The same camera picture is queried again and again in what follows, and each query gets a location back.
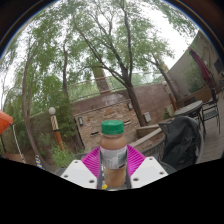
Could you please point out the closed maroon patio umbrella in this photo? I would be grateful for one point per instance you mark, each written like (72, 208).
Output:
(201, 66)

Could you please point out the dark-trunked tall tree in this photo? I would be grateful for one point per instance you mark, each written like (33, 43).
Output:
(133, 100)

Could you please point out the orange canopy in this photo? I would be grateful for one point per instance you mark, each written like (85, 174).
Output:
(5, 121)

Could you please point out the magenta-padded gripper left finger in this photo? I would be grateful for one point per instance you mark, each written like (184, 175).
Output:
(78, 173)

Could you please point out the jacket-draped grey metal chair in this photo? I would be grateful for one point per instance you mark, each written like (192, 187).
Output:
(164, 127)

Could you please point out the pale-trunked leaning tree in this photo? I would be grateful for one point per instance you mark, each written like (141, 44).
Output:
(26, 110)

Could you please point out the black metal patio chair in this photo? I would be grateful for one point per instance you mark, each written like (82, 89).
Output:
(210, 113)

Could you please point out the wall lantern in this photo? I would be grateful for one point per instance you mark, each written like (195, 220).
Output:
(80, 121)
(130, 106)

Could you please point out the round dark patio table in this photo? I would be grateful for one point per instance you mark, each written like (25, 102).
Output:
(189, 108)

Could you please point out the yellow blue striped post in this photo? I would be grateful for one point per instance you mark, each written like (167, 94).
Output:
(39, 161)

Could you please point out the wooden globe-topped lamp post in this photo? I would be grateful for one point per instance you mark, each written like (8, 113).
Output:
(56, 130)
(170, 96)

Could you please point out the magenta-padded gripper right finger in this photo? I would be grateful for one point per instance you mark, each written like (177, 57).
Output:
(148, 171)

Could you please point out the green-capped brown drink bottle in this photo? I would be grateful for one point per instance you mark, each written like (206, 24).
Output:
(113, 156)

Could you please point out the black jacket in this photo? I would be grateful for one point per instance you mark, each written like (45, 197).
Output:
(183, 143)

